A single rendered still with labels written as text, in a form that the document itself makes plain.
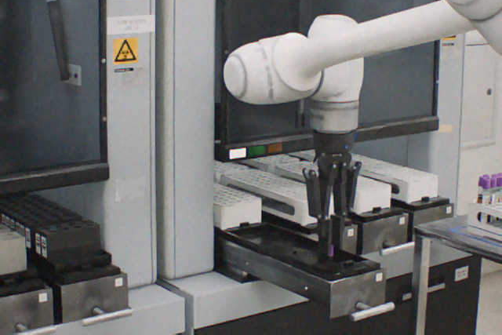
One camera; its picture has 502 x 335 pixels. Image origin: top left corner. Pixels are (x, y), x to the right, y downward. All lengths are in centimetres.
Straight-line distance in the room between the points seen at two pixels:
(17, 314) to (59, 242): 17
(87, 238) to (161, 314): 20
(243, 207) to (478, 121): 229
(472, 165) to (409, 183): 199
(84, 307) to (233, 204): 43
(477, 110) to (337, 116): 241
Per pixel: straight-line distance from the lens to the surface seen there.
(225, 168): 246
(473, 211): 215
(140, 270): 203
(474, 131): 432
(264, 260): 201
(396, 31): 171
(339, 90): 191
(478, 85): 430
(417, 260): 220
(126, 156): 196
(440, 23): 171
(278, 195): 223
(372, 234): 227
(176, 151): 202
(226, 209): 213
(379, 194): 231
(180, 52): 199
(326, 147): 195
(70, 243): 192
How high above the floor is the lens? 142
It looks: 12 degrees down
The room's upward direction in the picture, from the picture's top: 1 degrees clockwise
